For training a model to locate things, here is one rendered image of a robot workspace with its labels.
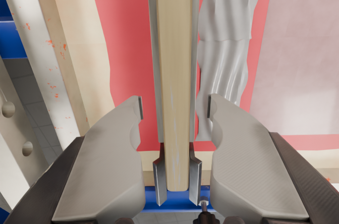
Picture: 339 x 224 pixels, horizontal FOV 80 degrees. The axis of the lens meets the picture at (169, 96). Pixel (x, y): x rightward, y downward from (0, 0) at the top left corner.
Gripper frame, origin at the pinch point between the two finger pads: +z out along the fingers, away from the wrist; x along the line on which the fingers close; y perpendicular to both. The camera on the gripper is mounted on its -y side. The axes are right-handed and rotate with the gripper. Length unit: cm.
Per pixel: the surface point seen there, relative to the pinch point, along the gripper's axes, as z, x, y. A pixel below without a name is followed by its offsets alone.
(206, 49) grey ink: 16.7, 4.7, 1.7
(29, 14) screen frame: 13.7, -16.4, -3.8
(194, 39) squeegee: 13.1, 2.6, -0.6
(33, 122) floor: 112, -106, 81
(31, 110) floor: 112, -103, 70
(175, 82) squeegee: 6.6, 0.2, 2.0
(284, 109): 16.9, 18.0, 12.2
